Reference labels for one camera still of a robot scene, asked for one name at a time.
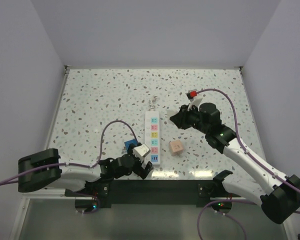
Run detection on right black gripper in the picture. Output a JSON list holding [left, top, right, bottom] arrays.
[[170, 103, 209, 135]]

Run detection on white plug adapter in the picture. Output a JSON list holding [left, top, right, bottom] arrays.
[[166, 109, 178, 118]]

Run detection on white power strip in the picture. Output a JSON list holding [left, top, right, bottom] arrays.
[[144, 110, 161, 166]]

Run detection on blue cube socket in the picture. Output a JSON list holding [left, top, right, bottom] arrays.
[[124, 138, 138, 151]]

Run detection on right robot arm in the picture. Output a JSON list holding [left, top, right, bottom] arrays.
[[169, 102, 300, 224]]

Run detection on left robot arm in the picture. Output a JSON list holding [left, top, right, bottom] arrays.
[[18, 148, 154, 196]]

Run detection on pink cube socket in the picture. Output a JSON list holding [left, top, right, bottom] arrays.
[[168, 139, 185, 156]]

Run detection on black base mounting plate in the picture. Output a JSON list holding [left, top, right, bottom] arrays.
[[65, 179, 230, 208]]

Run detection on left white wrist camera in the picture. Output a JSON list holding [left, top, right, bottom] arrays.
[[132, 144, 151, 159]]

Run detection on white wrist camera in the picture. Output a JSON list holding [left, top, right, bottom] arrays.
[[186, 89, 203, 112], [132, 144, 151, 159]]

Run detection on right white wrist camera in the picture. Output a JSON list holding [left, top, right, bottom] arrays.
[[186, 89, 203, 112]]

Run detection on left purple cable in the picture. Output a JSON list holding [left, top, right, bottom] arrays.
[[0, 119, 138, 216]]

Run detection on purple cable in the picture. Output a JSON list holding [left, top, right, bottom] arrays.
[[0, 119, 138, 216], [197, 88, 300, 240]]

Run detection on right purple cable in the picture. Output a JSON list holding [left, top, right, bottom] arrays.
[[197, 88, 300, 240]]

